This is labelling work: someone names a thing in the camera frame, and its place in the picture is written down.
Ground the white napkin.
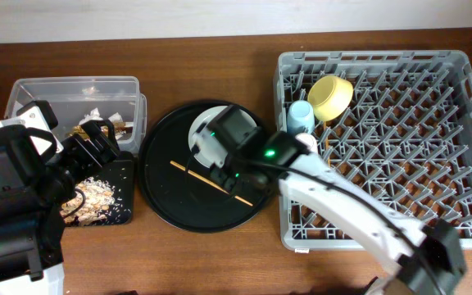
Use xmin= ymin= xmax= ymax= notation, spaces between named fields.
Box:
xmin=79 ymin=108 xmax=125 ymax=127

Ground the food scraps and rice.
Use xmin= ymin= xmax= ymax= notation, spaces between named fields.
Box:
xmin=60 ymin=177 xmax=133 ymax=227

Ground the gold snack wrapper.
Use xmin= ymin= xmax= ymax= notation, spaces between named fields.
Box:
xmin=66 ymin=122 xmax=134 ymax=140

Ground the pink cup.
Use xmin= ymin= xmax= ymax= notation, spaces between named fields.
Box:
xmin=295 ymin=133 xmax=318 ymax=153

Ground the blue cup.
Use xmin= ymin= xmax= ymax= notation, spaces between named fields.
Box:
xmin=286 ymin=100 xmax=315 ymax=135

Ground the yellow bowl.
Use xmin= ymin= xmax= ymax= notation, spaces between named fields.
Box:
xmin=307 ymin=75 xmax=354 ymax=121

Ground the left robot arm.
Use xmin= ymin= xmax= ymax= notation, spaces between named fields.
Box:
xmin=0 ymin=120 xmax=120 ymax=294

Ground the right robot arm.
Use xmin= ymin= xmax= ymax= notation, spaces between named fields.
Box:
xmin=192 ymin=105 xmax=467 ymax=294

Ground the grey dishwasher rack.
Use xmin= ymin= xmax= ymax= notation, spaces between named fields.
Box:
xmin=273 ymin=50 xmax=472 ymax=249

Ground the black rectangular tray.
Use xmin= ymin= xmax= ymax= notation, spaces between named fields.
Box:
xmin=60 ymin=152 xmax=135 ymax=227

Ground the round black serving tray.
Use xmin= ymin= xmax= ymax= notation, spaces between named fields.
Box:
xmin=138 ymin=100 xmax=271 ymax=234

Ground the pale grey plate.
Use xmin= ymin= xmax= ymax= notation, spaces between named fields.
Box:
xmin=188 ymin=105 xmax=264 ymax=169

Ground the clear plastic bin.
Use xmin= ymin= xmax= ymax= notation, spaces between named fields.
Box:
xmin=4 ymin=76 xmax=148 ymax=155

